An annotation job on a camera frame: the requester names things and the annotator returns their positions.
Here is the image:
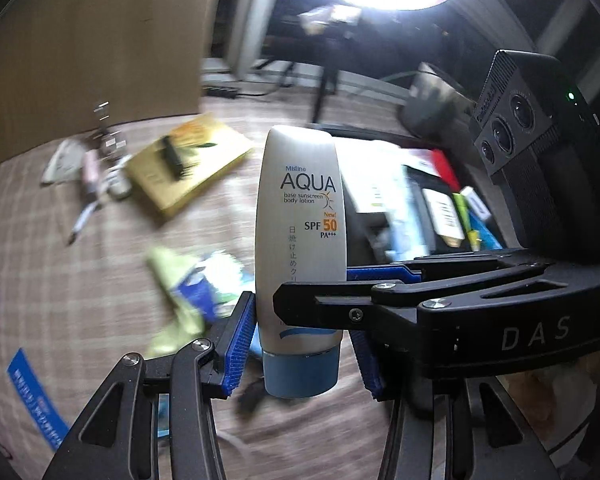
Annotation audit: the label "black storage container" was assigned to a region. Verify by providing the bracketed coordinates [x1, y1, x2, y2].
[305, 122, 526, 266]

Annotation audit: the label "black light stand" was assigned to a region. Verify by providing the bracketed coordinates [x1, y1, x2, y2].
[252, 30, 343, 126]

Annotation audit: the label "white sunscreen tube blue cap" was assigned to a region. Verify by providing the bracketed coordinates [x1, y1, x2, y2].
[255, 125, 348, 400]

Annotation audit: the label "large cardboard box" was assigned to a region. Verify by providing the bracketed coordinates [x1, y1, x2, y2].
[0, 0, 216, 173]

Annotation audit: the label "blue face mask packet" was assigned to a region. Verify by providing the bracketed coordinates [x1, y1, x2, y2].
[6, 349, 71, 453]

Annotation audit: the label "pink cosmetic tube grey cap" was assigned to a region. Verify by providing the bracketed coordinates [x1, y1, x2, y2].
[82, 150, 101, 196]

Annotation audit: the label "white paper sachet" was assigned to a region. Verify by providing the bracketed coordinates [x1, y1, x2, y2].
[41, 139, 88, 185]

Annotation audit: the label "green and blue packets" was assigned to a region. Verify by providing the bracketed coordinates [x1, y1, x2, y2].
[145, 247, 241, 356]

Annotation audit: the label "gold flower-print box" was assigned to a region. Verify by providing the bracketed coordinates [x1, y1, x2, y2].
[130, 112, 255, 218]

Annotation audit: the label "person's right hand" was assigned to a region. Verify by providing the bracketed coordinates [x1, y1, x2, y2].
[502, 360, 556, 406]

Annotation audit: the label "clear plastic bag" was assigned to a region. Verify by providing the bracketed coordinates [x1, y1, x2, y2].
[300, 5, 361, 31]

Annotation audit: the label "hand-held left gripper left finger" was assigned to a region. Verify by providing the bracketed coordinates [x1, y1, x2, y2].
[40, 290, 257, 480]

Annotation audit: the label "black power strip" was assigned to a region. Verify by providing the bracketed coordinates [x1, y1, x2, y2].
[202, 85, 241, 100]

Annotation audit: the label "white pen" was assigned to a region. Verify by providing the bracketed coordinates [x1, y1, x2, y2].
[67, 195, 103, 246]

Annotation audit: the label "black stick device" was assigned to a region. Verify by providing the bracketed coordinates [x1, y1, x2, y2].
[160, 135, 188, 181]

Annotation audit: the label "blue white sachet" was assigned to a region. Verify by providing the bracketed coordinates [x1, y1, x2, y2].
[172, 255, 246, 321]

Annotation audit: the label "yellow green marker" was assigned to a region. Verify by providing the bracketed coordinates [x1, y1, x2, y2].
[454, 192, 482, 252]

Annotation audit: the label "red flat packet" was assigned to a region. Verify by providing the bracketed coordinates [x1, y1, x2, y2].
[430, 149, 461, 193]

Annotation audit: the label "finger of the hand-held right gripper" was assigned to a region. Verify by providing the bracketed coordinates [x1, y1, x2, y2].
[272, 261, 556, 333]
[346, 252, 531, 282]

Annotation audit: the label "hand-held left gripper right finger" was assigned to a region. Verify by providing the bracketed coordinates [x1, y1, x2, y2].
[350, 330, 588, 480]

